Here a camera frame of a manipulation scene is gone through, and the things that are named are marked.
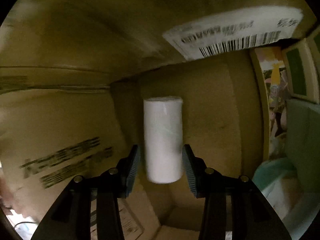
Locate white paper roll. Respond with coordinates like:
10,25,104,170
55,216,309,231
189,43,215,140
144,96,183,184

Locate light blue tissue pack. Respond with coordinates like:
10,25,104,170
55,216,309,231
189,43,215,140
253,158,319,239

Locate light blue lucky case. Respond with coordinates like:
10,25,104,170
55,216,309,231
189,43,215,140
285,99,319,192

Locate white green small carton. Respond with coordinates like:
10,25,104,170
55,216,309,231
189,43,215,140
282,38,319,104

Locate brown cardboard box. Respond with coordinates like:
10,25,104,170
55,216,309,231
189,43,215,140
1,0,319,239

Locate colourful anime card pack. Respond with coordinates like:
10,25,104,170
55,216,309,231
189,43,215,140
251,47,290,160

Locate white barcode shipping label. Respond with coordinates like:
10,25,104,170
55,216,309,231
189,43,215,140
163,6,303,61

